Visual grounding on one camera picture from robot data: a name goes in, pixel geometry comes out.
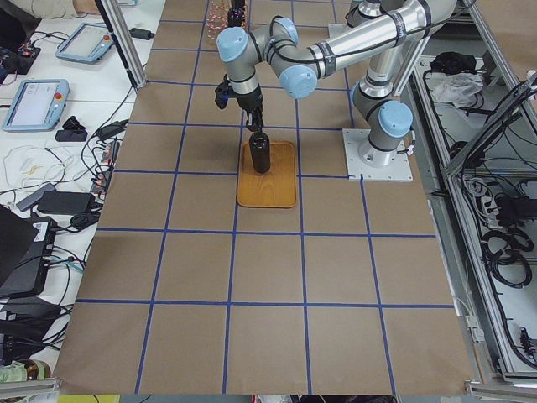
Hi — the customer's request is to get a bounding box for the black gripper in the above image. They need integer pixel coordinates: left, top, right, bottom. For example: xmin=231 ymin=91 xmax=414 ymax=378
xmin=237 ymin=88 xmax=264 ymax=133

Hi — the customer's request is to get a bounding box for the dark wine bottle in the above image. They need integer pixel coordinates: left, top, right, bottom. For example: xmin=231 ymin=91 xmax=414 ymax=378
xmin=248 ymin=131 xmax=271 ymax=174
xmin=227 ymin=0 xmax=246 ymax=28

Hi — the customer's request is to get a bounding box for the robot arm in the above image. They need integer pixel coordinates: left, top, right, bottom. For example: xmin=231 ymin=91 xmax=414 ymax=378
xmin=215 ymin=1 xmax=456 ymax=174

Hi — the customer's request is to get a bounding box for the wooden tray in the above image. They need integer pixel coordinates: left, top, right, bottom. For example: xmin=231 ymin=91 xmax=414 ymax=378
xmin=237 ymin=141 xmax=297 ymax=208

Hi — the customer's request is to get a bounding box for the teach pendant upper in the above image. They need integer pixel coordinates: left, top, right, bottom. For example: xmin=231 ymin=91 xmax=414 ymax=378
xmin=55 ymin=23 xmax=113 ymax=64

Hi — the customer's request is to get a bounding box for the teach pendant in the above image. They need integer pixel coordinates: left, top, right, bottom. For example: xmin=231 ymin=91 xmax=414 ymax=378
xmin=55 ymin=23 xmax=113 ymax=64
xmin=2 ymin=79 xmax=70 ymax=133

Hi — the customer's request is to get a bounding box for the crumpled white cloth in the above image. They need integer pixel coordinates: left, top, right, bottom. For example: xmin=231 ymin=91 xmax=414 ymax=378
xmin=431 ymin=73 xmax=484 ymax=108

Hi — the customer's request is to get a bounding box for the teach pendant lower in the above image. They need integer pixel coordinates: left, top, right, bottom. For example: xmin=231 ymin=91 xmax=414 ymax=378
xmin=2 ymin=79 xmax=70 ymax=133

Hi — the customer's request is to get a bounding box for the black power adapter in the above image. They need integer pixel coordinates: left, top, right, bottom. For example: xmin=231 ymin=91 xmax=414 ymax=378
xmin=37 ymin=191 xmax=95 ymax=215

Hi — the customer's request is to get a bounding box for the black laptop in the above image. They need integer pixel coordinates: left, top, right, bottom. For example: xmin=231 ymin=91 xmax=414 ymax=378
xmin=1 ymin=207 xmax=56 ymax=298

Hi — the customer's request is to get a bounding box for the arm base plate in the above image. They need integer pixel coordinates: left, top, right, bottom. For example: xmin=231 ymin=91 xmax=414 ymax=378
xmin=342 ymin=128 xmax=413 ymax=182
xmin=328 ymin=24 xmax=352 ymax=42

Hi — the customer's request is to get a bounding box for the copper wire bottle basket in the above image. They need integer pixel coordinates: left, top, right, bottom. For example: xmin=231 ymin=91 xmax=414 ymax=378
xmin=206 ymin=0 xmax=247 ymax=45

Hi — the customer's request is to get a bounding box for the aluminium frame post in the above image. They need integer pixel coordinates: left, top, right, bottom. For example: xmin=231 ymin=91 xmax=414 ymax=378
xmin=95 ymin=0 xmax=147 ymax=91

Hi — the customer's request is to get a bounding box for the aluminium side frame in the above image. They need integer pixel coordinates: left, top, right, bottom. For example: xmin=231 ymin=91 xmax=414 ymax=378
xmin=407 ymin=5 xmax=536 ymax=402

